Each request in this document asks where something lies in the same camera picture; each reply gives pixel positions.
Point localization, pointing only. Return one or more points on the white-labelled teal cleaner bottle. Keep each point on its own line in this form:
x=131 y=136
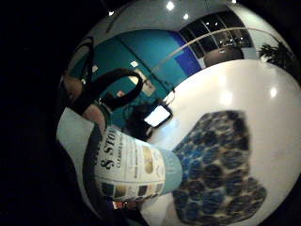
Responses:
x=131 y=163

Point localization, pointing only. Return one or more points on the black chair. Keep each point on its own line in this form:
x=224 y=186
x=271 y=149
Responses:
x=137 y=124

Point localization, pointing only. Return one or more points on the white wall sign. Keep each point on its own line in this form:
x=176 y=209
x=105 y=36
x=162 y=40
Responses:
x=134 y=63

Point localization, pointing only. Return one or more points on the blue patterned cloth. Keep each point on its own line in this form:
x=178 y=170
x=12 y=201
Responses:
x=216 y=169

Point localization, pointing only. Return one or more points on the large dark window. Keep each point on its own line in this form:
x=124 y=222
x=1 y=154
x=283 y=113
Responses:
x=216 y=31

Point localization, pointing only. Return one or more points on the green potted plant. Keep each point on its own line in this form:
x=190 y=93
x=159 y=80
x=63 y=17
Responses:
x=279 y=56

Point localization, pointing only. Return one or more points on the lit computer monitor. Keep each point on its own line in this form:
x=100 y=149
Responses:
x=157 y=116

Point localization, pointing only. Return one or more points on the framed wall poster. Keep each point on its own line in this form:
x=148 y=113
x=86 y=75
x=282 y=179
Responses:
x=147 y=87

